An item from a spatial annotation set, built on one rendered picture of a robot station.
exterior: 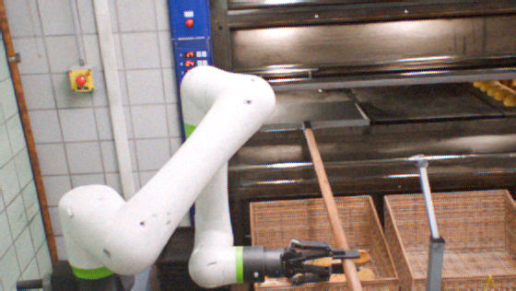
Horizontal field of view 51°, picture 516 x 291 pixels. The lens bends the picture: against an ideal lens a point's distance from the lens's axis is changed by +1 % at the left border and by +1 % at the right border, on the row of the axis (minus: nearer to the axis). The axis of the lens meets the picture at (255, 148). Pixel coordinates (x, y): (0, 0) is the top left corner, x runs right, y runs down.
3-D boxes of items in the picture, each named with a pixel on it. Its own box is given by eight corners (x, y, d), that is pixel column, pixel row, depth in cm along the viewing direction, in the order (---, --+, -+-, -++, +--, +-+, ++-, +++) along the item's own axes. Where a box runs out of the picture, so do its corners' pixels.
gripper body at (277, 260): (264, 241, 138) (300, 239, 138) (265, 269, 141) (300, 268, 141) (265, 257, 131) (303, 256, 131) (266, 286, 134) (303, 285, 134)
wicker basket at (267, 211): (251, 253, 251) (247, 201, 242) (369, 246, 252) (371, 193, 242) (254, 321, 206) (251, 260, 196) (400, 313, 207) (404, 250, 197)
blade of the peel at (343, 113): (369, 125, 232) (369, 119, 231) (243, 131, 233) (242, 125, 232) (354, 100, 266) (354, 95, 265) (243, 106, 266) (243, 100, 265)
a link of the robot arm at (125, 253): (102, 264, 98) (272, 66, 116) (64, 234, 110) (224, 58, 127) (143, 296, 106) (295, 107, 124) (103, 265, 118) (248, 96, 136)
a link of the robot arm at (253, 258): (243, 292, 133) (241, 261, 130) (244, 266, 144) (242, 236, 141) (268, 291, 133) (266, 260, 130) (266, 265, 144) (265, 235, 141)
